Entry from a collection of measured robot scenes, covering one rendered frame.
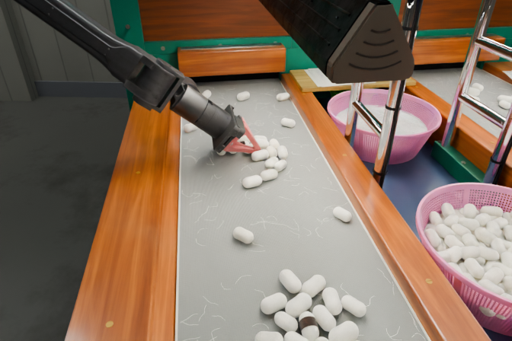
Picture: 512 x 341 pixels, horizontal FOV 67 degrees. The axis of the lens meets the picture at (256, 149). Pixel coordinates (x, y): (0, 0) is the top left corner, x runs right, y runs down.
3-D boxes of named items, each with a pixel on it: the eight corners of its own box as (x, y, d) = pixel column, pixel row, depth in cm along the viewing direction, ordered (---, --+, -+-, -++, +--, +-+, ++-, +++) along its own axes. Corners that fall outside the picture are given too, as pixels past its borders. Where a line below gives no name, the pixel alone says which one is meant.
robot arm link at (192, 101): (165, 109, 69) (184, 84, 68) (163, 99, 75) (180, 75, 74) (196, 130, 72) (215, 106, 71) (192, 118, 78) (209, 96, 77)
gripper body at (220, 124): (236, 108, 80) (208, 87, 77) (243, 131, 71) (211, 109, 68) (216, 130, 82) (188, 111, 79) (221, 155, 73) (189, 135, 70)
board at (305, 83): (302, 92, 104) (302, 88, 103) (289, 73, 116) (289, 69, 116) (415, 85, 108) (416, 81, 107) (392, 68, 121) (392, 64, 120)
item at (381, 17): (330, 85, 35) (339, 1, 31) (243, -16, 87) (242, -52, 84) (413, 81, 36) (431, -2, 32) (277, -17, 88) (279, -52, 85)
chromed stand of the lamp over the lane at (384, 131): (288, 228, 71) (303, -38, 48) (268, 169, 88) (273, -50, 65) (385, 218, 74) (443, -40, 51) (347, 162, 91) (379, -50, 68)
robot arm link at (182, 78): (130, 100, 67) (158, 59, 66) (132, 83, 77) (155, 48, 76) (187, 133, 73) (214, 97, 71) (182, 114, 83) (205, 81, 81)
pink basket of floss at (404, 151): (409, 186, 82) (419, 148, 78) (304, 147, 97) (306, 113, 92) (446, 138, 100) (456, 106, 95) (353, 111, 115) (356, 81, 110)
